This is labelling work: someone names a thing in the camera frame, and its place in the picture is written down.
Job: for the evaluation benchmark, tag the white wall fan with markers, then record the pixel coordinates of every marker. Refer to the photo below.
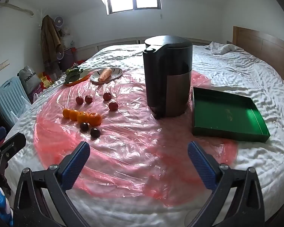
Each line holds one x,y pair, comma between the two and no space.
58,20

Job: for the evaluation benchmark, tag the green tray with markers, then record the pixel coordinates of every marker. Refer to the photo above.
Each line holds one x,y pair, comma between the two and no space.
222,113

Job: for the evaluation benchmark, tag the white wall outlet strip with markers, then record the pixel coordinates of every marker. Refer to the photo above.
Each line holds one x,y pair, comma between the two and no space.
2,65

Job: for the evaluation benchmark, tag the dark plum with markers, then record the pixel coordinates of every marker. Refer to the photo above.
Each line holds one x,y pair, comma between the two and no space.
84,126
95,132

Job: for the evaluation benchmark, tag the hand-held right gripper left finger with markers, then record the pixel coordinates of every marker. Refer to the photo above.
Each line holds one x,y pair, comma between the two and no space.
75,163

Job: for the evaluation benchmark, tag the black cylindrical appliance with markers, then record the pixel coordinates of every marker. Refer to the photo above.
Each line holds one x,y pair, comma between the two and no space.
168,75

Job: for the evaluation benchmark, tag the wooden headboard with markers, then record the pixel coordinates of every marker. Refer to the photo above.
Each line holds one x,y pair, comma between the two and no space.
262,42

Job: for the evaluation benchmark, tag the white plastic bag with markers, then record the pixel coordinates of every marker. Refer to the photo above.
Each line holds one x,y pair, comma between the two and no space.
36,97

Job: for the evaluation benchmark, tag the red and yellow packets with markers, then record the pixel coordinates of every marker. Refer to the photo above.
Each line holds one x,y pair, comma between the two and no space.
45,80

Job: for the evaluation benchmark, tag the striped white plate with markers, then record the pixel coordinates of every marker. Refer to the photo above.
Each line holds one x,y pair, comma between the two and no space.
115,72

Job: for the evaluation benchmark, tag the carrot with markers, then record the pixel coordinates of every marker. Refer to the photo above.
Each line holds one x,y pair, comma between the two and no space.
104,74

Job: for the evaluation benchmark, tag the light blue suitcase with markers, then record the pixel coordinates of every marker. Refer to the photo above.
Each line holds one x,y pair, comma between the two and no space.
9,97

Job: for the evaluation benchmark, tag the orange mandarin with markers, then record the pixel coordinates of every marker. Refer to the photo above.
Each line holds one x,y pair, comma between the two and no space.
66,113
73,115
82,117
94,119

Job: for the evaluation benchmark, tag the grey printed bag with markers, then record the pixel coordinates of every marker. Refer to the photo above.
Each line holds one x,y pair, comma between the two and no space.
28,78

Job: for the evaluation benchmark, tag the orange plate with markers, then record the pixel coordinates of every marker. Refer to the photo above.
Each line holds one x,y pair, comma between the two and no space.
84,74

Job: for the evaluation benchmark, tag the green leafy vegetable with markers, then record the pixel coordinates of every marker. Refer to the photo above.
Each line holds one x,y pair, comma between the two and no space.
73,74

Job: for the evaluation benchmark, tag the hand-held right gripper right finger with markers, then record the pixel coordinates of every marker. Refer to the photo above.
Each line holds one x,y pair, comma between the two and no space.
201,163

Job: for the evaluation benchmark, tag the small pink fan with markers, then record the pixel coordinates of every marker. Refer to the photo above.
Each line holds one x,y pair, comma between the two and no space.
60,55

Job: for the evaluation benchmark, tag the bed with white quilt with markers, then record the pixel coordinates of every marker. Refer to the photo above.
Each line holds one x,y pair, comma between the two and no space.
239,75

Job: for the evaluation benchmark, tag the wooden branch on wall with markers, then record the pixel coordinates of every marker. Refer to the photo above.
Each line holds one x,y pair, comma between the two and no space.
16,7

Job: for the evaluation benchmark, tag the pink plastic sheet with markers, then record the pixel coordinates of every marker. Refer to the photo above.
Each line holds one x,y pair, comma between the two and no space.
132,146

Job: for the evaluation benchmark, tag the purple bin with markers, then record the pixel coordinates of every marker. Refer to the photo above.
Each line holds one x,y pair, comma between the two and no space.
67,59

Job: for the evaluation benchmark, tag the crumpled white cloth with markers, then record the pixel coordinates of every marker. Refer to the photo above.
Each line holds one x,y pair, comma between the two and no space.
224,48

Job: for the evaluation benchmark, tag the small red apple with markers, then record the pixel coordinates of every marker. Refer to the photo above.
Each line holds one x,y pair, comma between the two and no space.
113,106
79,100
88,99
107,96

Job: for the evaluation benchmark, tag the brown coat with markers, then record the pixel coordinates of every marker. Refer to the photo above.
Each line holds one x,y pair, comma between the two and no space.
49,40

